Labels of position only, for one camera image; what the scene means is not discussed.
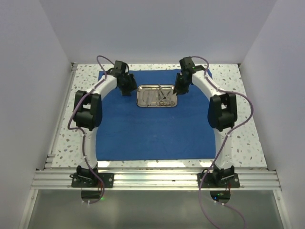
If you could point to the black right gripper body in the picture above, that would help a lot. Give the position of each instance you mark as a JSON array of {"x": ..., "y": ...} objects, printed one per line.
[{"x": 181, "y": 79}]

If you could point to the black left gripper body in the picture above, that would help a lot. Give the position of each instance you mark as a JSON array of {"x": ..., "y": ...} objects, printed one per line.
[{"x": 128, "y": 80}]

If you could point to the steel forceps clamp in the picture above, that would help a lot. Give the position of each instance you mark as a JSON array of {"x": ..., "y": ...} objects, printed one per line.
[{"x": 168, "y": 102}]

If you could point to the stainless steel instrument tray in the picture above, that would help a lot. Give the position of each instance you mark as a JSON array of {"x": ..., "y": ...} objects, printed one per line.
[{"x": 165, "y": 87}]

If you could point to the steel scalpel handle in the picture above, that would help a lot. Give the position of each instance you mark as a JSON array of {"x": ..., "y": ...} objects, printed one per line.
[{"x": 145, "y": 97}]

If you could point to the steel surgical scissors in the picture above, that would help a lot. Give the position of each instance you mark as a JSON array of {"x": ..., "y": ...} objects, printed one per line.
[{"x": 161, "y": 95}]

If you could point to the steel tweezers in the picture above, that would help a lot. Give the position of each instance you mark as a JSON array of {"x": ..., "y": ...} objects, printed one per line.
[{"x": 151, "y": 96}]

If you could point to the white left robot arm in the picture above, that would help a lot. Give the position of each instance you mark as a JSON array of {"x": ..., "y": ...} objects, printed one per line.
[{"x": 87, "y": 116}]

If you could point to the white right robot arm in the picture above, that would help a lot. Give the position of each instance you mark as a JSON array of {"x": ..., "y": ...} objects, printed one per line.
[{"x": 222, "y": 115}]

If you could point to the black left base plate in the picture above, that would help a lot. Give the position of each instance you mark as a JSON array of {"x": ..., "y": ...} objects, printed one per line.
[{"x": 79, "y": 181}]

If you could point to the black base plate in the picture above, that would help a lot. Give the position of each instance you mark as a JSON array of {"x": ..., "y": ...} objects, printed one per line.
[
  {"x": 79, "y": 181},
  {"x": 218, "y": 178}
]

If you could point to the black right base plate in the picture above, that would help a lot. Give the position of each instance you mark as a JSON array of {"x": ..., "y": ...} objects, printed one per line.
[{"x": 218, "y": 178}]

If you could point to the aluminium frame rail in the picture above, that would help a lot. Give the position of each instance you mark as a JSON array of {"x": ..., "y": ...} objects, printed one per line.
[{"x": 184, "y": 179}]

